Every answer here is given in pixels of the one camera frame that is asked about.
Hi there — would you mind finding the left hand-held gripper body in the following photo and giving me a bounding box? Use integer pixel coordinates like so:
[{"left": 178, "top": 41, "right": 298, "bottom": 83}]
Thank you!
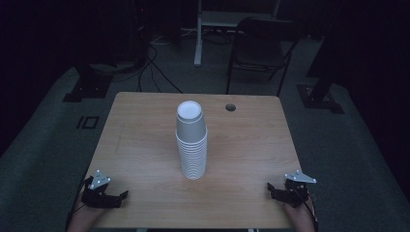
[{"left": 80, "top": 169, "right": 112, "bottom": 209}]

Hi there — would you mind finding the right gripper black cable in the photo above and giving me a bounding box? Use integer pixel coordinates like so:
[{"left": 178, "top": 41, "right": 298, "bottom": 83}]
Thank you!
[{"left": 303, "top": 192, "right": 320, "bottom": 232}]

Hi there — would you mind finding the white desk frame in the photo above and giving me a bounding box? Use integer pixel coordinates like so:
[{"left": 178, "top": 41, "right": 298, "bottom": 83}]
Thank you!
[{"left": 192, "top": 0, "right": 282, "bottom": 68}]

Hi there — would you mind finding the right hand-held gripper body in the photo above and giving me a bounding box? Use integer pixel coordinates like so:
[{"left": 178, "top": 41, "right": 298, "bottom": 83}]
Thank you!
[{"left": 279, "top": 169, "right": 317, "bottom": 208}]

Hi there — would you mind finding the white paper cup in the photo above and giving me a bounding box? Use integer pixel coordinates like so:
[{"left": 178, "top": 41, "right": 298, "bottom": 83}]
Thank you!
[{"left": 175, "top": 100, "right": 208, "bottom": 143}]

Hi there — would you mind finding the black folding chair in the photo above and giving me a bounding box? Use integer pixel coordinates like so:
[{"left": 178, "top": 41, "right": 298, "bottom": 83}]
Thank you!
[{"left": 224, "top": 17, "right": 302, "bottom": 97}]

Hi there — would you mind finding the black floor cable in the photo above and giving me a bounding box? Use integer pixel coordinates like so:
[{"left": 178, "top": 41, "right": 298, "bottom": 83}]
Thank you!
[{"left": 135, "top": 44, "right": 184, "bottom": 95}]

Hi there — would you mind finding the person's left hand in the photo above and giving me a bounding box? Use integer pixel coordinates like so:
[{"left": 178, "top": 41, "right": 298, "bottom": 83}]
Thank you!
[{"left": 72, "top": 201, "right": 106, "bottom": 225}]

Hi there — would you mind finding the black stand base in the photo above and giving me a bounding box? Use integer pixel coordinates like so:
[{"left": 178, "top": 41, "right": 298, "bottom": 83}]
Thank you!
[
  {"left": 62, "top": 62, "right": 114, "bottom": 103},
  {"left": 296, "top": 38, "right": 345, "bottom": 115}
]

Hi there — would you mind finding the white floor cable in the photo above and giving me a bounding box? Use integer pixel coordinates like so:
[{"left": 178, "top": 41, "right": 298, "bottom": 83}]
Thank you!
[{"left": 150, "top": 28, "right": 201, "bottom": 46}]

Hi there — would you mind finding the dark equipment rack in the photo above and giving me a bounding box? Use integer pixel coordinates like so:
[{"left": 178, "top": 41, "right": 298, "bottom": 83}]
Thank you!
[{"left": 128, "top": 0, "right": 182, "bottom": 63}]

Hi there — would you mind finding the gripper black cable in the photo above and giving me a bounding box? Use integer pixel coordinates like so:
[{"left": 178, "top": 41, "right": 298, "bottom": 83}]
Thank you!
[
  {"left": 65, "top": 176, "right": 95, "bottom": 232},
  {"left": 303, "top": 192, "right": 320, "bottom": 232}
]

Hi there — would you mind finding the stack of white cups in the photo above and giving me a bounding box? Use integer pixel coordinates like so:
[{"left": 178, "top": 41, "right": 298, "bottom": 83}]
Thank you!
[{"left": 175, "top": 127, "right": 209, "bottom": 181}]

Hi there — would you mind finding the person's right hand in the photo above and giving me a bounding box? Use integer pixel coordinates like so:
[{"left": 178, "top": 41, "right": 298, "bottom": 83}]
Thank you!
[{"left": 283, "top": 201, "right": 314, "bottom": 226}]

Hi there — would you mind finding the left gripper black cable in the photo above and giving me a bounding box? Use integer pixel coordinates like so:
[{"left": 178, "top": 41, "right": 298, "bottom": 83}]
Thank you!
[{"left": 65, "top": 176, "right": 95, "bottom": 232}]

